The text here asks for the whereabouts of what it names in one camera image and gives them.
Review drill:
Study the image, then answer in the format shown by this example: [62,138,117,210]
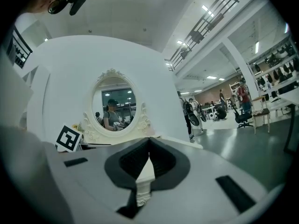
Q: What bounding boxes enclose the wooden top table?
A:
[251,96,271,134]

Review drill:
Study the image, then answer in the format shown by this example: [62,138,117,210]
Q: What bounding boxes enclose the white open bookshelf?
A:
[228,83,241,109]

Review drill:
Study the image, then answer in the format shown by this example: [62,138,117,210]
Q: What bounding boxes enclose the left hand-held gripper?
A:
[55,124,83,153]

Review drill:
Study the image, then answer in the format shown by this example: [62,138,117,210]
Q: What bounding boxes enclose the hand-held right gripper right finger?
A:
[149,136,269,224]

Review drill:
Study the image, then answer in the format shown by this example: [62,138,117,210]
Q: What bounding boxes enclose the black metal frame stand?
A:
[283,103,299,154]

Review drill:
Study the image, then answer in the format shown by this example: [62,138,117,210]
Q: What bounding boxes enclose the white shelf rack with equipment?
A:
[247,38,299,100]

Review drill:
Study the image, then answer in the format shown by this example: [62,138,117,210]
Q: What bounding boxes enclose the black office chair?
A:
[233,107,254,128]

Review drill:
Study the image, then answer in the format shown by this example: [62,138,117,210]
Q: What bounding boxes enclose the pink corked perfume bottle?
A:
[145,124,157,137]

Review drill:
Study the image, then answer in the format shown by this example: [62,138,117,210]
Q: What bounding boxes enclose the row of black gear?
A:
[253,43,299,95]

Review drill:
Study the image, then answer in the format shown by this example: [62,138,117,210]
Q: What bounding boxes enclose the white ornate oval mirror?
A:
[82,68,156,146]

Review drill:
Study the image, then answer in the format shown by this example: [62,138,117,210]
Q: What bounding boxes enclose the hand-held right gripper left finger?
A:
[48,136,150,219]

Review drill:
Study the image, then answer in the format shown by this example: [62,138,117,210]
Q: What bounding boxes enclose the person's dark glasses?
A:
[48,0,71,15]

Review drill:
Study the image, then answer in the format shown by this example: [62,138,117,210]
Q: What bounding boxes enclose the black head-mounted camera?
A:
[69,0,88,16]

